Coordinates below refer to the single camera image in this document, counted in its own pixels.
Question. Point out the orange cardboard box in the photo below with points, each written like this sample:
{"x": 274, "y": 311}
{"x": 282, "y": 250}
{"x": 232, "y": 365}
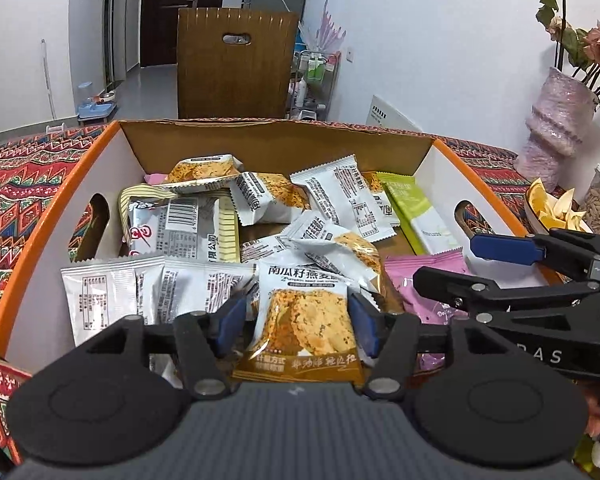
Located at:
{"x": 45, "y": 260}

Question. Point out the dark brown entrance door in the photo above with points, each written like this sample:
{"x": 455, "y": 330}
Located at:
{"x": 160, "y": 25}

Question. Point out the blue pet feeder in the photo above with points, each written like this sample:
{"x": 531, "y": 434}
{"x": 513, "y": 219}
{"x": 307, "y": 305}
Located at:
{"x": 94, "y": 107}

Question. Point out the purple decorative grass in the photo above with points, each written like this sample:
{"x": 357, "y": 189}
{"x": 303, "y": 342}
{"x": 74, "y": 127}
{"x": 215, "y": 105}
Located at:
{"x": 325, "y": 30}

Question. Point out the low white wall box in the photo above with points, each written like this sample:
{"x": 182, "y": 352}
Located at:
{"x": 387, "y": 115}

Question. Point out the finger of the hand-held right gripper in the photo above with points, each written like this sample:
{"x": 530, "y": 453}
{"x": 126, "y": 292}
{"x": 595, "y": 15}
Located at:
{"x": 502, "y": 249}
{"x": 460, "y": 290}

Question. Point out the pile of silver snack packets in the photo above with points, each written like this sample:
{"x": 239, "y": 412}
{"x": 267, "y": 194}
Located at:
{"x": 190, "y": 285}

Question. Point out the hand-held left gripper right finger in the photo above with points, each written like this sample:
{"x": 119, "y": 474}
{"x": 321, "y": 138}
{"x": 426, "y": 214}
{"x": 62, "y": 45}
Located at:
{"x": 365, "y": 325}

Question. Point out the dish of yellow peels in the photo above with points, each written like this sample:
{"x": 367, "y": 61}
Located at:
{"x": 555, "y": 207}

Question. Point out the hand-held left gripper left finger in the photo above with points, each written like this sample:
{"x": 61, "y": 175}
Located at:
{"x": 230, "y": 322}

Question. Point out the gold oat cookie packet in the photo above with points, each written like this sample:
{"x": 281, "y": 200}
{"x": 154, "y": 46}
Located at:
{"x": 300, "y": 320}

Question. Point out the white wall socket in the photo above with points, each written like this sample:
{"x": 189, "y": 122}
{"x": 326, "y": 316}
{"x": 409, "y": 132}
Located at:
{"x": 351, "y": 56}

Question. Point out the brown side door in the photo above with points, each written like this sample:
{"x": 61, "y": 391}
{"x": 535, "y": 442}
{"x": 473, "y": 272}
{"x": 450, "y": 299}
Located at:
{"x": 116, "y": 20}

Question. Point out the pink textured vase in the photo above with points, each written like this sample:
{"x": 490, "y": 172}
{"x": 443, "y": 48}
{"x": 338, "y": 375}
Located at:
{"x": 555, "y": 120}

